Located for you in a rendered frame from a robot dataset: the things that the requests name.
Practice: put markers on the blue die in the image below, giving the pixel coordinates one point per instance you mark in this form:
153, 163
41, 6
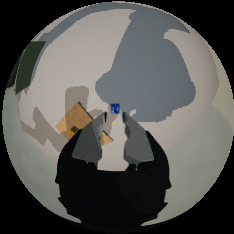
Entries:
115, 108

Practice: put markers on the yellow die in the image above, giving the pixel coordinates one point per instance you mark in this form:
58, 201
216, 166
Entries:
72, 131

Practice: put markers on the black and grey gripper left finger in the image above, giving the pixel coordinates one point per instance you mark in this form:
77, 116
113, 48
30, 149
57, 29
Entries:
82, 148

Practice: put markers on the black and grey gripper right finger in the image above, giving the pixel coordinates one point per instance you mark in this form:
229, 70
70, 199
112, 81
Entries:
142, 149

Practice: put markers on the tan square mat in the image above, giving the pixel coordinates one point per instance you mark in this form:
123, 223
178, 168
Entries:
78, 118

